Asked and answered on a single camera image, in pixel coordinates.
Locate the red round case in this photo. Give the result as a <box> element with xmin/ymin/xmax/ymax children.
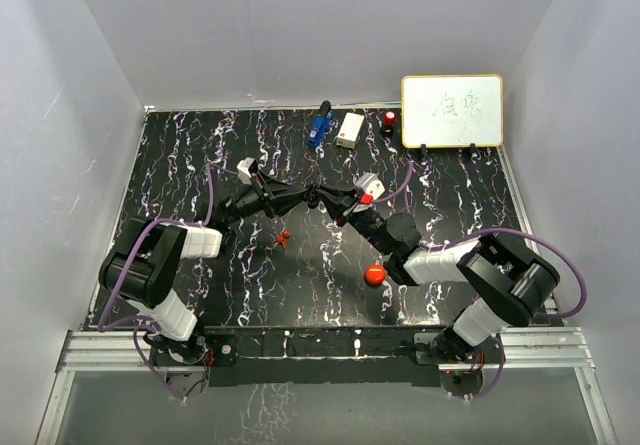
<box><xmin>364</xmin><ymin>264</ymin><xmax>387</xmax><ymax>287</ymax></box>

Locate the white rectangular box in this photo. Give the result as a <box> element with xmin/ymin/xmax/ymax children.
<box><xmin>336</xmin><ymin>112</ymin><xmax>364</xmax><ymax>149</ymax></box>

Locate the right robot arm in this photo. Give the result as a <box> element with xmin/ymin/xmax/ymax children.
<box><xmin>309</xmin><ymin>186</ymin><xmax>560</xmax><ymax>362</ymax></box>

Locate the red cap black bottle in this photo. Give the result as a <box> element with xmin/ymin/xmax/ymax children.
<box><xmin>381</xmin><ymin>110</ymin><xmax>396</xmax><ymax>135</ymax></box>

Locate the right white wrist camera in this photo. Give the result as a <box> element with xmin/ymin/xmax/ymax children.
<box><xmin>354</xmin><ymin>172</ymin><xmax>385</xmax><ymax>205</ymax></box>

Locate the white dry-erase board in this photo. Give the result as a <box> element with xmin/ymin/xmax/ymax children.
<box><xmin>401</xmin><ymin>74</ymin><xmax>504</xmax><ymax>149</ymax></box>

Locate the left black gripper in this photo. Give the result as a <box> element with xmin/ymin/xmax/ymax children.
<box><xmin>224</xmin><ymin>171</ymin><xmax>308</xmax><ymax>226</ymax></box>

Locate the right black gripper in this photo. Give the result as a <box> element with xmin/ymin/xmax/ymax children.
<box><xmin>318</xmin><ymin>183</ymin><xmax>392</xmax><ymax>256</ymax></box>

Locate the aluminium frame rail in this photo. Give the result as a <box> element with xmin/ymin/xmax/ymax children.
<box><xmin>54</xmin><ymin>327</ymin><xmax>617</xmax><ymax>444</ymax></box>

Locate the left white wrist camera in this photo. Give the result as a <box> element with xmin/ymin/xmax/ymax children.
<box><xmin>237</xmin><ymin>157</ymin><xmax>259</xmax><ymax>185</ymax></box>

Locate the blue stapler tool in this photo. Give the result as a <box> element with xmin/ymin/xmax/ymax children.
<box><xmin>307</xmin><ymin>100</ymin><xmax>333</xmax><ymax>148</ymax></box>

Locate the red earbud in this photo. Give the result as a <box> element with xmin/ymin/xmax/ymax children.
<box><xmin>277</xmin><ymin>231</ymin><xmax>291</xmax><ymax>249</ymax></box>

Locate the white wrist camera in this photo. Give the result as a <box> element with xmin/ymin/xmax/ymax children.
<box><xmin>237</xmin><ymin>157</ymin><xmax>259</xmax><ymax>185</ymax></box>
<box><xmin>354</xmin><ymin>172</ymin><xmax>385</xmax><ymax>205</ymax></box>

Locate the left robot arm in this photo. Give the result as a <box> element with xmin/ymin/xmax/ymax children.
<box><xmin>98</xmin><ymin>171</ymin><xmax>312</xmax><ymax>364</ymax></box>

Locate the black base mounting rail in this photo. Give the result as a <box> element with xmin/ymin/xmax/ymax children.
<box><xmin>144</xmin><ymin>327</ymin><xmax>504</xmax><ymax>393</ymax></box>

